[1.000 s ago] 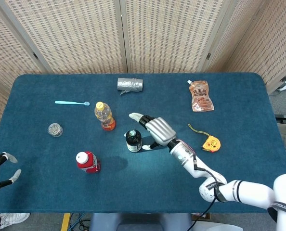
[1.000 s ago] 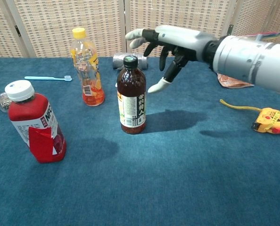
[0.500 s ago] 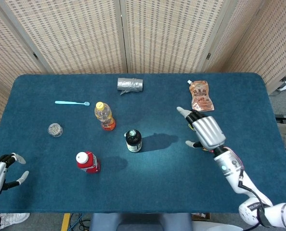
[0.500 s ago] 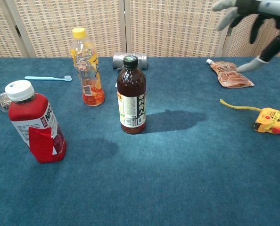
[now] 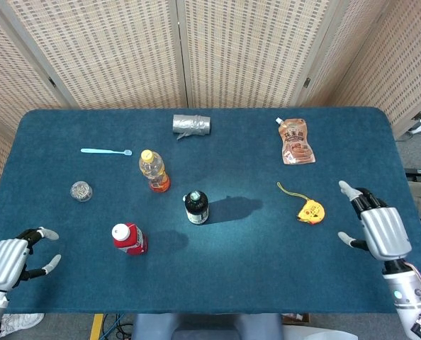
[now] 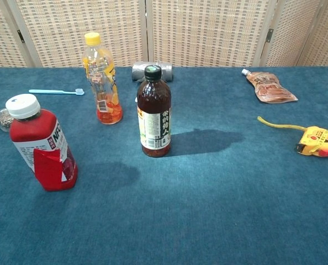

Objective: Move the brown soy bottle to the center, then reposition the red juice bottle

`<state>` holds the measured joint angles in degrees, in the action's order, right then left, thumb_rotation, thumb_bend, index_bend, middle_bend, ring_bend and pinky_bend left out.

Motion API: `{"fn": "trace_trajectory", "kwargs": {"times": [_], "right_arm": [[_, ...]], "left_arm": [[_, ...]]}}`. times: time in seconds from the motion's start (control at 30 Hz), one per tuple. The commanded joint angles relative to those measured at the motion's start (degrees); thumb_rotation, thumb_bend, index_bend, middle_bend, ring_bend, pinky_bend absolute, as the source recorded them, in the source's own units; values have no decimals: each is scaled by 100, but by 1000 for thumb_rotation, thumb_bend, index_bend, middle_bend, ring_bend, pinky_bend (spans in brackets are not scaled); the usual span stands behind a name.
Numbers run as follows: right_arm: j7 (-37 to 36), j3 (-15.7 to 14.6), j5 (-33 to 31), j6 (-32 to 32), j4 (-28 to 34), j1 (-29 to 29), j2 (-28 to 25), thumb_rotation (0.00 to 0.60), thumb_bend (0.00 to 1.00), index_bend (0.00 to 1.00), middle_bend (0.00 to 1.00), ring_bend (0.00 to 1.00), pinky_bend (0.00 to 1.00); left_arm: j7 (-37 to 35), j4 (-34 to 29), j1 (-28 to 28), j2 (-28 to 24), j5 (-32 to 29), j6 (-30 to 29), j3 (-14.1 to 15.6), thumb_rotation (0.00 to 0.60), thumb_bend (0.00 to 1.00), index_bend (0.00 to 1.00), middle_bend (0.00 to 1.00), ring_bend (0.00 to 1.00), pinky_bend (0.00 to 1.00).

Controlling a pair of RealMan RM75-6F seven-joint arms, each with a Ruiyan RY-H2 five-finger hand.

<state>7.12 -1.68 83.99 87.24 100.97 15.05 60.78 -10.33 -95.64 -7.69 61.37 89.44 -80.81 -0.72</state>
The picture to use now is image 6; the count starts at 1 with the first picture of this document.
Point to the dark tea bottle black cap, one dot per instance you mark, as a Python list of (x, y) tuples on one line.
[(153, 110)]

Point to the red juice bottle white cap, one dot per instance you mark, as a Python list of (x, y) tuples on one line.
[(42, 132)]

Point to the grey tape-wrapped roll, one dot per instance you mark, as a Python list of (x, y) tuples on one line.
[(137, 73)]

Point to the blue felt table cover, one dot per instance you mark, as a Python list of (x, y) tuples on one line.
[(180, 207)]

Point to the orange drink bottle yellow cap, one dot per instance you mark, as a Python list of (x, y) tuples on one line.
[(103, 82)]

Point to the brown spout pouch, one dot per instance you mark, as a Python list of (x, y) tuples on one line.
[(269, 88)]

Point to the woven folding screen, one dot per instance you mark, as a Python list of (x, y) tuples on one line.
[(208, 27)]

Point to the light blue toothbrush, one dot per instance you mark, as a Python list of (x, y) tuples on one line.
[(50, 91)]

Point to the black screen hinge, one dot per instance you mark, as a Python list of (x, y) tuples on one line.
[(269, 35), (20, 36)]

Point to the yellow tape measure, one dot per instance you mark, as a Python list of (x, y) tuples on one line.
[(318, 140)]

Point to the clear cup of metal clips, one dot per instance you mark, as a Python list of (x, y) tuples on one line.
[(1, 121)]

